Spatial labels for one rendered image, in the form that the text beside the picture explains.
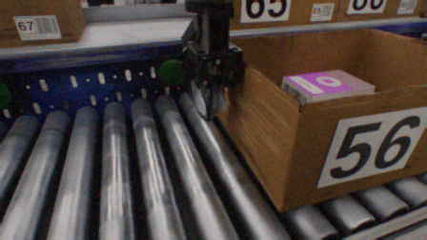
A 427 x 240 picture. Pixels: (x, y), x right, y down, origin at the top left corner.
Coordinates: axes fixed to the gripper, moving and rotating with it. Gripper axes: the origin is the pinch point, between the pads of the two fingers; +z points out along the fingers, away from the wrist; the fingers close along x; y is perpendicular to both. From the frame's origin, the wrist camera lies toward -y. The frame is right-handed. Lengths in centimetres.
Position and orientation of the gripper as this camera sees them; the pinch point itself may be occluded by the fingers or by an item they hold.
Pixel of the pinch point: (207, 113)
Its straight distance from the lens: 48.2
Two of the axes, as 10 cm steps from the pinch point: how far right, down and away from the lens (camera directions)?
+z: 0.0, 8.6, 5.2
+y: 3.3, 4.9, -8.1
